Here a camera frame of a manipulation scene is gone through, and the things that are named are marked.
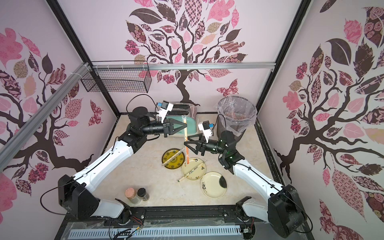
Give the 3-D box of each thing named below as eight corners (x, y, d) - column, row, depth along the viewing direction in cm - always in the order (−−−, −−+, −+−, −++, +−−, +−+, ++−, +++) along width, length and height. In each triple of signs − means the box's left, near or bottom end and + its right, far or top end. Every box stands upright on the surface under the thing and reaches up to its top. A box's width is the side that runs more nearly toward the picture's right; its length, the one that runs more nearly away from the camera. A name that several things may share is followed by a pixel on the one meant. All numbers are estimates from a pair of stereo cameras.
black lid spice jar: (142, 201, 81) (136, 195, 72) (144, 194, 83) (138, 187, 74) (149, 201, 81) (143, 195, 72) (150, 194, 83) (145, 187, 74)
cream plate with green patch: (200, 198, 81) (201, 197, 80) (200, 173, 90) (200, 171, 89) (228, 198, 81) (228, 197, 80) (224, 173, 90) (225, 171, 89)
